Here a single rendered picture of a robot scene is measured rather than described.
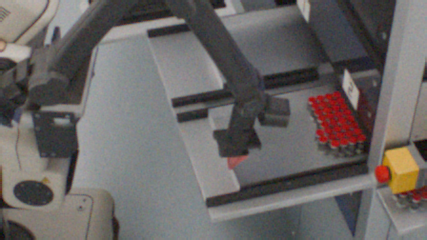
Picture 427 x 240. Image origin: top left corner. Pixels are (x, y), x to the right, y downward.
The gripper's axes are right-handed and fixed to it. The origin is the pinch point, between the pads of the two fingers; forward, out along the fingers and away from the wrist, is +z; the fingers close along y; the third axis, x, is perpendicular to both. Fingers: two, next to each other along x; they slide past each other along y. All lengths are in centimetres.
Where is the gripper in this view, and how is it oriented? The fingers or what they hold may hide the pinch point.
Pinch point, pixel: (230, 165)
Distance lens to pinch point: 215.9
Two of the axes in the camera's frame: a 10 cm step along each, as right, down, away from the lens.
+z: -1.8, 7.4, 6.4
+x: -2.9, -6.7, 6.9
